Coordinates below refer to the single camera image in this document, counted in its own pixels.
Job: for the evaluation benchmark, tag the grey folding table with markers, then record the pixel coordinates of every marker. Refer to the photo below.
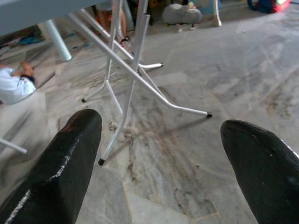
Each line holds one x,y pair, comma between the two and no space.
23,14

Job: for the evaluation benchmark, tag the child in white shirt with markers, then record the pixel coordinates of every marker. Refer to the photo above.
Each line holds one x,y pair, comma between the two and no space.
14,88

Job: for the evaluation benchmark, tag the red and blue backpack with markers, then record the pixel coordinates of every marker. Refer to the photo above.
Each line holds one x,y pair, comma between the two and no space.
268,5

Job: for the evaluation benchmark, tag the grey plush toy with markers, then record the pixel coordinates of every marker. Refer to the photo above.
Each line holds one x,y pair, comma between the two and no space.
180,15

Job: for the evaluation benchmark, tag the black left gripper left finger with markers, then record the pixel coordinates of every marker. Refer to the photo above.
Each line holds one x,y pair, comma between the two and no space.
51,182

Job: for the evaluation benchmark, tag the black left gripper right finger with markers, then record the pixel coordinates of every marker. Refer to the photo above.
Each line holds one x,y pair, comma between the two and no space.
268,182

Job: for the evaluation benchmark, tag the person's bare leg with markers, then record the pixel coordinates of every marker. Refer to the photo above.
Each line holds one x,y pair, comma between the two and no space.
102,23

